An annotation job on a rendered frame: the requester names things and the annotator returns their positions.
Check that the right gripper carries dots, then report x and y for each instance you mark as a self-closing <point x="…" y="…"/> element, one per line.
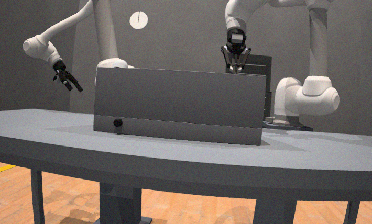
<point x="59" y="68"/>

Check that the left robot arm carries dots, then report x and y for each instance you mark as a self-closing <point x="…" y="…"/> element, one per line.
<point x="316" y="97"/>

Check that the dark grey console housing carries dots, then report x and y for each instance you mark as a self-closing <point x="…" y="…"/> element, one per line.
<point x="186" y="105"/>

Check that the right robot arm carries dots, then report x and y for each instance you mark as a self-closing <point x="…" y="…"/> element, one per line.
<point x="40" y="46"/>

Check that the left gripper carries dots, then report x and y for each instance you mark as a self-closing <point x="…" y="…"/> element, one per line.
<point x="235" y="48"/>

